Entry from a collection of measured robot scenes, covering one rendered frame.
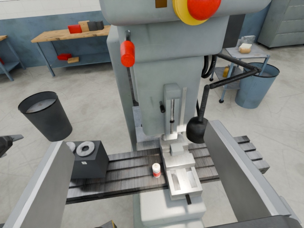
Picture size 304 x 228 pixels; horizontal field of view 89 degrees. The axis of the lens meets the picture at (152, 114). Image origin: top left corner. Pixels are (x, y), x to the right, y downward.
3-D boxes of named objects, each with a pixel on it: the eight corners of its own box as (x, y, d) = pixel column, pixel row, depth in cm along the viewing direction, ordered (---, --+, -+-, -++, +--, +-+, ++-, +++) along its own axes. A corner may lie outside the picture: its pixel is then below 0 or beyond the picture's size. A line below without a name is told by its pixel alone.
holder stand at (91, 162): (105, 178, 86) (93, 158, 73) (66, 179, 87) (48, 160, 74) (109, 159, 95) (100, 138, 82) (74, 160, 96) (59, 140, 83)
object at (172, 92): (177, 139, 56) (180, 89, 42) (166, 140, 56) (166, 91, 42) (174, 130, 59) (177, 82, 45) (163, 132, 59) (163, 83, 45)
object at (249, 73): (210, 91, 37) (211, 86, 36) (206, 88, 38) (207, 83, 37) (261, 73, 41) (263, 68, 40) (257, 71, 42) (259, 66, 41)
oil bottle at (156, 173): (160, 177, 85) (160, 166, 78) (153, 178, 85) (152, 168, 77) (159, 170, 88) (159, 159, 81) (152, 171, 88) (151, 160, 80)
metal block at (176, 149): (182, 156, 84) (183, 150, 80) (172, 158, 84) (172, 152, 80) (180, 149, 88) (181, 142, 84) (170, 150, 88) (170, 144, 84)
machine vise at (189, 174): (201, 196, 77) (204, 186, 69) (171, 201, 76) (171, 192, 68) (181, 140, 103) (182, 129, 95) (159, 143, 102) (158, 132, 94)
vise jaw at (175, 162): (194, 166, 81) (195, 162, 78) (166, 171, 80) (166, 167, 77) (191, 156, 85) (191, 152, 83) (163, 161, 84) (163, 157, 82)
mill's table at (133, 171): (264, 174, 91) (270, 167, 85) (47, 208, 84) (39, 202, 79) (242, 142, 108) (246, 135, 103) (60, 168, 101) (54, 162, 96)
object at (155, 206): (204, 217, 87) (208, 210, 79) (142, 227, 85) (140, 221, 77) (180, 145, 124) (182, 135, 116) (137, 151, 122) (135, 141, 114)
